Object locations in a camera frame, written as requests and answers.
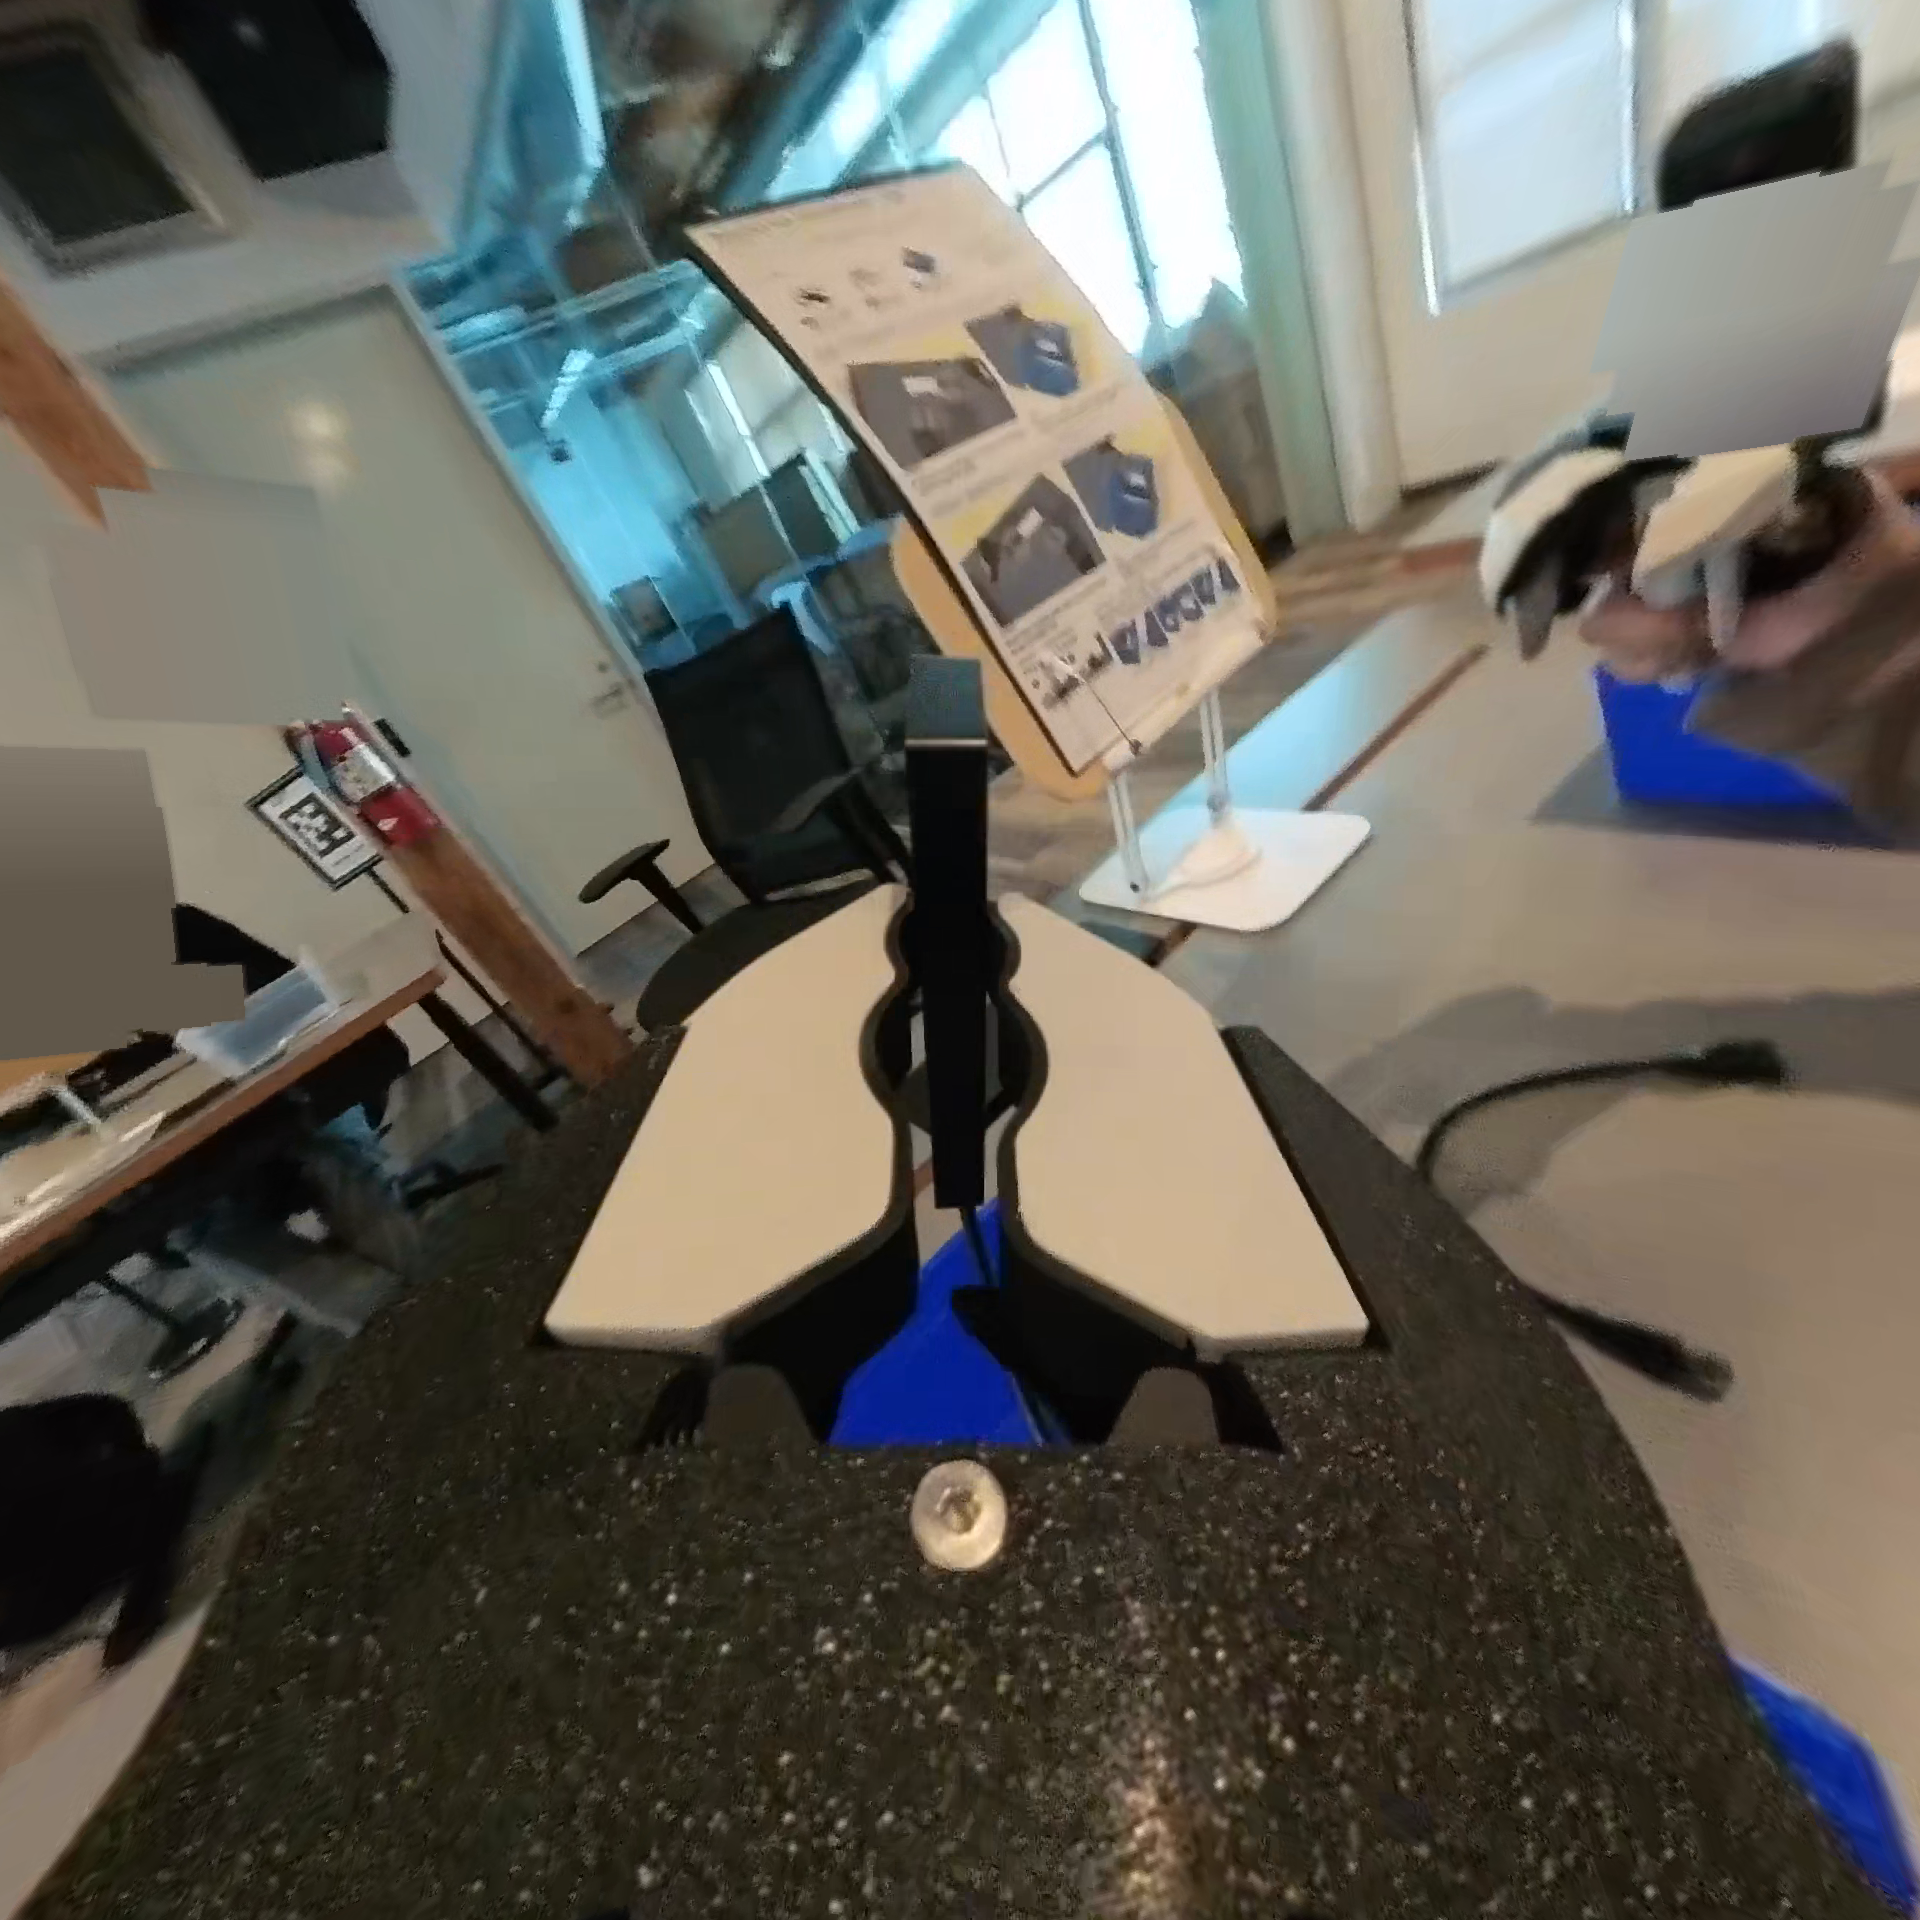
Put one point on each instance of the person's right forearm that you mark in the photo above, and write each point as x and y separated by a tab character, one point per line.
1845	734

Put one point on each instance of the blue plastic bin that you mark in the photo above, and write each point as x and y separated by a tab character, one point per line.
902	1387
1664	757

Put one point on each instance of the person's right hand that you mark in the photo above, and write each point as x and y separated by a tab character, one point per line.
1793	638

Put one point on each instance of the wooden office desk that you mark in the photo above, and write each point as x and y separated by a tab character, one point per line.
376	1008

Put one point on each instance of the printed instruction board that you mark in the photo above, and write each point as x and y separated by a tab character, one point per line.
961	390

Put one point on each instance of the black white marker sign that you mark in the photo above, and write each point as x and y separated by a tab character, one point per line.
324	827

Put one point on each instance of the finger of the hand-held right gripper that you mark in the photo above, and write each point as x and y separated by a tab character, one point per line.
1725	510
1516	518

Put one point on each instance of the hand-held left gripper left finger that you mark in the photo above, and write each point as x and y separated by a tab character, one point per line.
721	1141

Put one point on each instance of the white board stand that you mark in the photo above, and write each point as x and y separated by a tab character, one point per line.
1245	870

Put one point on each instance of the black office chair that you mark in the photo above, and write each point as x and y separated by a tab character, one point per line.
751	750

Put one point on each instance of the ceiling air vent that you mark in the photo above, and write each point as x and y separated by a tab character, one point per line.
91	149

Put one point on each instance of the black usb hub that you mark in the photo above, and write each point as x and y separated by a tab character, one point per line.
945	902

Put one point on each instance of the black backpack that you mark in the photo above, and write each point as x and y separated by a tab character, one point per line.
76	1501

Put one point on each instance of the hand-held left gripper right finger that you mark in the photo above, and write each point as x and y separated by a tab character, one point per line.
1184	1154

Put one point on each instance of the red fire extinguisher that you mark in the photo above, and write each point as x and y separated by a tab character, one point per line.
382	787

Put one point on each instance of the clear plastic container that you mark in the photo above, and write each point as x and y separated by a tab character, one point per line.
278	1021

